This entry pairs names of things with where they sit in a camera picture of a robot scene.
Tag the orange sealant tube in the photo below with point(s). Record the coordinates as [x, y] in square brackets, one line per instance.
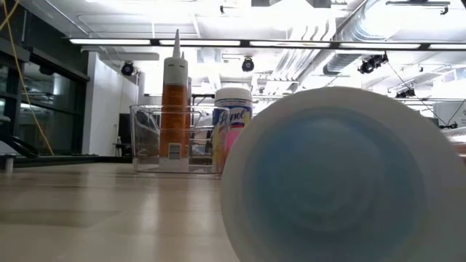
[174, 109]
[189, 109]

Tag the blue silicone tube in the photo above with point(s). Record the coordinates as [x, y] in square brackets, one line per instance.
[327, 174]

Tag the Lysol wipes canister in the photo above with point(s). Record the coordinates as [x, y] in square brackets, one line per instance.
[233, 116]

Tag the round black ceiling fixture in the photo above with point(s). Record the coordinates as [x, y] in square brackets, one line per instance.
[127, 68]
[248, 64]

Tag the clear plastic bin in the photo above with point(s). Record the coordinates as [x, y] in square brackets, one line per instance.
[145, 145]

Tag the long linear ceiling light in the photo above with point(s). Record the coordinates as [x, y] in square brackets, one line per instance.
[200, 42]

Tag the black track light cluster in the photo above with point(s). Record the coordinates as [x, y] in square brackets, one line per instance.
[371, 64]
[405, 94]

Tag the silver ventilation duct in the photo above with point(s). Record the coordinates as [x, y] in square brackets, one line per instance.
[346, 60]

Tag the black aluminium table frame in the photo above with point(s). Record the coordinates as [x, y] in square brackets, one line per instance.
[73, 160]

